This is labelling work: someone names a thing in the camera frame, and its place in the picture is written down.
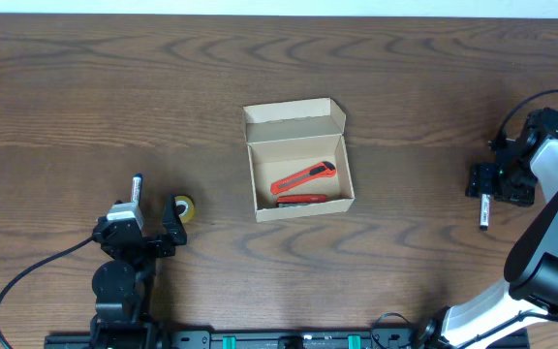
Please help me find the yellow tape roll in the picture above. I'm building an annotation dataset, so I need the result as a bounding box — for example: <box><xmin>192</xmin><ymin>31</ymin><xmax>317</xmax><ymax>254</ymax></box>
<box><xmin>174</xmin><ymin>195</ymin><xmax>196</xmax><ymax>223</ymax></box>

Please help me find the black whiteboard marker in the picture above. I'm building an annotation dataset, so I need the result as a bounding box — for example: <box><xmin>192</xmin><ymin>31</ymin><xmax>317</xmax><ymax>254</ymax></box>
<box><xmin>480</xmin><ymin>194</ymin><xmax>491</xmax><ymax>231</ymax></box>

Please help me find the blue whiteboard marker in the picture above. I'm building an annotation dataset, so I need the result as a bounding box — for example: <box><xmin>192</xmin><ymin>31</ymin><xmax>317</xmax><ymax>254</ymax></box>
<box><xmin>130</xmin><ymin>174</ymin><xmax>143</xmax><ymax>204</ymax></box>

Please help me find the small red utility knife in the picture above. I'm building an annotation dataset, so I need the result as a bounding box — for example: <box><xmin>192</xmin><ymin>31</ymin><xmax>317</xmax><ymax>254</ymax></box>
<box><xmin>276</xmin><ymin>194</ymin><xmax>328</xmax><ymax>207</ymax></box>

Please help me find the large red utility knife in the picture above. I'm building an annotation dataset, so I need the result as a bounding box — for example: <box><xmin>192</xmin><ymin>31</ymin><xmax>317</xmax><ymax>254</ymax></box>
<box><xmin>270</xmin><ymin>161</ymin><xmax>337</xmax><ymax>195</ymax></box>

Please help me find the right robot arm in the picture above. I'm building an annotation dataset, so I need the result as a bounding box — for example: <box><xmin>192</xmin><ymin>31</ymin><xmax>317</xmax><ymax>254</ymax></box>
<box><xmin>421</xmin><ymin>108</ymin><xmax>558</xmax><ymax>348</ymax></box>

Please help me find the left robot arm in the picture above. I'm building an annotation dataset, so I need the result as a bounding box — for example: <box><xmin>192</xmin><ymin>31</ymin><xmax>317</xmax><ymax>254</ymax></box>
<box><xmin>89</xmin><ymin>196</ymin><xmax>187</xmax><ymax>349</ymax></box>

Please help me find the brown cardboard box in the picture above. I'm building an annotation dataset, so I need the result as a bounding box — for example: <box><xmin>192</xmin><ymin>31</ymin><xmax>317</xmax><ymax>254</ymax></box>
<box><xmin>243</xmin><ymin>98</ymin><xmax>355</xmax><ymax>222</ymax></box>

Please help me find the black mounting rail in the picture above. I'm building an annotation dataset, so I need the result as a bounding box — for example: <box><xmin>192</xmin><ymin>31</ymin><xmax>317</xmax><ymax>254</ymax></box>
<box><xmin>44</xmin><ymin>327</ymin><xmax>531</xmax><ymax>349</ymax></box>

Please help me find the left black cable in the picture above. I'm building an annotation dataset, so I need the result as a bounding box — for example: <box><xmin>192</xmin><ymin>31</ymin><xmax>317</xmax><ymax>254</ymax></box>
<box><xmin>0</xmin><ymin>235</ymin><xmax>97</xmax><ymax>349</ymax></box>

